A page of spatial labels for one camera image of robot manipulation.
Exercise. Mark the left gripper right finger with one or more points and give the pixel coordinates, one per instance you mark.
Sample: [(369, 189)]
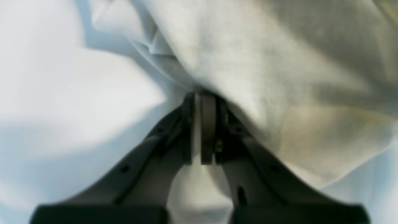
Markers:
[(263, 189)]

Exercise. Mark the white printed T-shirt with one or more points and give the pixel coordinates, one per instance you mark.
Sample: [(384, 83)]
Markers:
[(315, 81)]

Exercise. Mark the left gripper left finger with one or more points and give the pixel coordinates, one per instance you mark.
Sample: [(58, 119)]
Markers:
[(135, 191)]

